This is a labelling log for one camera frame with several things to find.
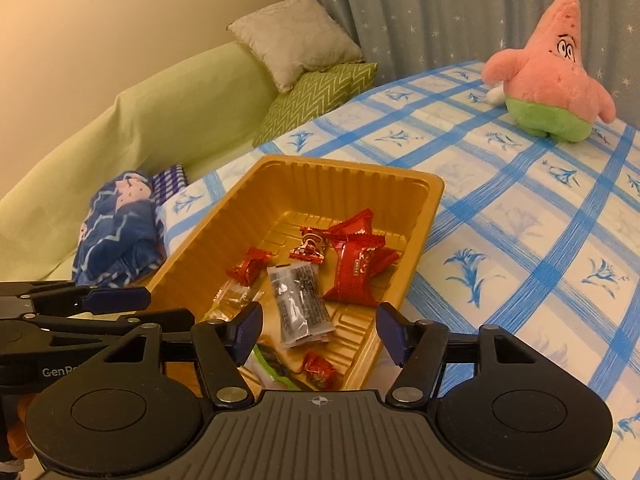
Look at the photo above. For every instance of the beige cushion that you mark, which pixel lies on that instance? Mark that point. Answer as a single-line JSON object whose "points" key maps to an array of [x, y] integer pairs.
{"points": [[295, 40]]}

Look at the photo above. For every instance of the grey star print curtain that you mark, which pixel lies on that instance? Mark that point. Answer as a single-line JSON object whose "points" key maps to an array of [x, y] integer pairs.
{"points": [[425, 10]]}

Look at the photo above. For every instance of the orange plastic tray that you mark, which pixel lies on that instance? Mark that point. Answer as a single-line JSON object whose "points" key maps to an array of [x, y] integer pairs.
{"points": [[310, 190]]}

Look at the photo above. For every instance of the blue printed blanket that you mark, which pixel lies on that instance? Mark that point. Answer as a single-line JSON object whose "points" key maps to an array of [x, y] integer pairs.
{"points": [[120, 230]]}

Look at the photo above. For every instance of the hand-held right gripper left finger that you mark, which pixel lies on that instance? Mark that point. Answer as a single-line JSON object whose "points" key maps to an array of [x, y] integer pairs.
{"points": [[247, 327]]}

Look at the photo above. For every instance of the dark sesame snack packet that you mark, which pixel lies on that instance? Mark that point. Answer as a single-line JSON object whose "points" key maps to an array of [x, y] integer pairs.
{"points": [[300, 305]]}

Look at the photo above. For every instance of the red packet with white print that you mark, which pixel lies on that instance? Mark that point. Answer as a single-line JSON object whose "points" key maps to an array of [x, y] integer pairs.
{"points": [[357, 227]]}

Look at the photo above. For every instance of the green dark candy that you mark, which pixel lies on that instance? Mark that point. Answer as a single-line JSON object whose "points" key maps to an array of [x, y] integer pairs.
{"points": [[272, 366]]}

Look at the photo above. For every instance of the blue checked tablecloth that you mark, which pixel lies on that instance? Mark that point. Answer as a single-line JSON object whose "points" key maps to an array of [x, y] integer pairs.
{"points": [[525, 220]]}

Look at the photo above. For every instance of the red and green candy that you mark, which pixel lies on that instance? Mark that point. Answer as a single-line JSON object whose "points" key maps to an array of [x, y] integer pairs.
{"points": [[310, 249]]}

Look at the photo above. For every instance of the plain red snack packet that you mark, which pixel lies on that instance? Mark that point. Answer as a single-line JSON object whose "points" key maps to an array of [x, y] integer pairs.
{"points": [[352, 272]]}

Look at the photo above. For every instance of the small red candy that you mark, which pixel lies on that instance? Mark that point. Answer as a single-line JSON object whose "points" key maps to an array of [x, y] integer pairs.
{"points": [[250, 265], [320, 370]]}

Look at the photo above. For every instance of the green covered sofa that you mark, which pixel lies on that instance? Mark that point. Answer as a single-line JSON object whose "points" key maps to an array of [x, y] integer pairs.
{"points": [[150, 125]]}

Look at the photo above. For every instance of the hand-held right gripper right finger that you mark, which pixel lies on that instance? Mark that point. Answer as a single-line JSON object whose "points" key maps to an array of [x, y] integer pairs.
{"points": [[392, 332]]}

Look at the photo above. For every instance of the person's left hand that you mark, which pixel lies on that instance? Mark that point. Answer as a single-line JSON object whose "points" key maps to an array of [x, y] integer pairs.
{"points": [[20, 430]]}

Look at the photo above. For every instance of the pink star plush toy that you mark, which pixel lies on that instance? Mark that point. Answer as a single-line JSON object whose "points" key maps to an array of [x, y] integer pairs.
{"points": [[550, 75]]}

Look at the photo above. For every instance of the blue white striped cloth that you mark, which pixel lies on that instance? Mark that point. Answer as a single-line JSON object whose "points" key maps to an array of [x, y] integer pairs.
{"points": [[170, 180]]}

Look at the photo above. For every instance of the green zigzag cushion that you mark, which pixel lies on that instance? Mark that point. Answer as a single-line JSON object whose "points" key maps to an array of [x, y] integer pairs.
{"points": [[315, 95]]}

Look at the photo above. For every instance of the brown candy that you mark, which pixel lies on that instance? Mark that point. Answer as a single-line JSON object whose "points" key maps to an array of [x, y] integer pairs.
{"points": [[232, 300]]}

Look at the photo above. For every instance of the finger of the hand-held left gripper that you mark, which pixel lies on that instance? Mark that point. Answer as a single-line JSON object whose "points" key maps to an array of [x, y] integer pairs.
{"points": [[115, 298], [100, 325]]}

